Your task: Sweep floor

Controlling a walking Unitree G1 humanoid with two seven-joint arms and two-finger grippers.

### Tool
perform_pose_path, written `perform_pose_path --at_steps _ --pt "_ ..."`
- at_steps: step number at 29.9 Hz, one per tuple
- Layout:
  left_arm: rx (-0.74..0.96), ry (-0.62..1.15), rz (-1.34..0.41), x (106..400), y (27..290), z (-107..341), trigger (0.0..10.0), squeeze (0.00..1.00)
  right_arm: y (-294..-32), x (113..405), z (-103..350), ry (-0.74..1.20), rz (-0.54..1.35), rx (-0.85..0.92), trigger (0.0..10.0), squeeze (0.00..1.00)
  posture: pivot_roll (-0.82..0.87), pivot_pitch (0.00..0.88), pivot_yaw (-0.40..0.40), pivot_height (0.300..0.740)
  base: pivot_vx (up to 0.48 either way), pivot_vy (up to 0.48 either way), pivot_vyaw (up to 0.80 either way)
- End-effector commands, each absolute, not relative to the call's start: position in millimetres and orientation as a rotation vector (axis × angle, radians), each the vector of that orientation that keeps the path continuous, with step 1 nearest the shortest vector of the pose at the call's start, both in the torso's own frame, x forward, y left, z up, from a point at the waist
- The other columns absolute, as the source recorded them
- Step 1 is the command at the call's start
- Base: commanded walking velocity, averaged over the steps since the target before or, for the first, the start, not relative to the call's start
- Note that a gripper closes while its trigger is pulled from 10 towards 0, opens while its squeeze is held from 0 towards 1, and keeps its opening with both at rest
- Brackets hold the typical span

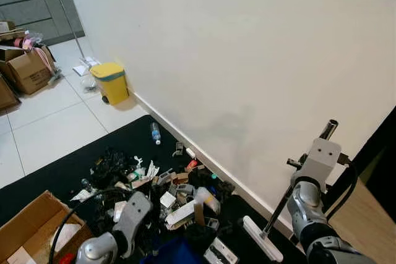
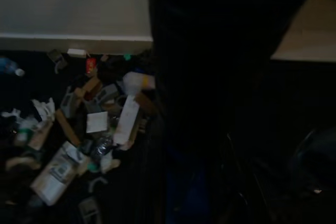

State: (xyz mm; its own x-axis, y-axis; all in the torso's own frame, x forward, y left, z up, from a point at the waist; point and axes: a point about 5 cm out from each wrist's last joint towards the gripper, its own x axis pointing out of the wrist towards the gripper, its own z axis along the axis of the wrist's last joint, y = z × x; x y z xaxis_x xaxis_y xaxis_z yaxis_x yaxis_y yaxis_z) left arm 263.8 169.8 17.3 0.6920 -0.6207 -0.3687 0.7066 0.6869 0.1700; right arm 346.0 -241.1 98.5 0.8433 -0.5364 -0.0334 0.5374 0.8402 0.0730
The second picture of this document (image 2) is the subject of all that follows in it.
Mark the black floor mat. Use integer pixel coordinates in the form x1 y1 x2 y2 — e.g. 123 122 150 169
0 49 169 224

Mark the brown cardboard strip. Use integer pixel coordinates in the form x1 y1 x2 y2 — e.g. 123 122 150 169
135 92 158 117
55 108 82 146

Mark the long white carton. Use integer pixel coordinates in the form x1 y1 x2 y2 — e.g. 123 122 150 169
112 94 141 145

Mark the white square card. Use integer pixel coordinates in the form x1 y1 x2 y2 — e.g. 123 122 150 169
86 111 109 133

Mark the brown wooden block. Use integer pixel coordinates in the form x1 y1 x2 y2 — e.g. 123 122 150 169
75 78 102 99

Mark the crushed clear plastic bottle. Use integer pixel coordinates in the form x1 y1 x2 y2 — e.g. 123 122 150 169
90 134 113 162

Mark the red packet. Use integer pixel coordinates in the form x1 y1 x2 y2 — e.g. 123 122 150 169
86 57 97 74

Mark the small white box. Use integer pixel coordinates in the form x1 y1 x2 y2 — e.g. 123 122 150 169
67 48 87 58

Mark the crumpled white paper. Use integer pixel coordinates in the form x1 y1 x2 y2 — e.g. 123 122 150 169
31 97 56 123

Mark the large printed white carton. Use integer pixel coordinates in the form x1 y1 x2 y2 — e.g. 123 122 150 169
29 141 89 207

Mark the clear plastic water bottle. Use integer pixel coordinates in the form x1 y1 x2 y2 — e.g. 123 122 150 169
0 56 26 77

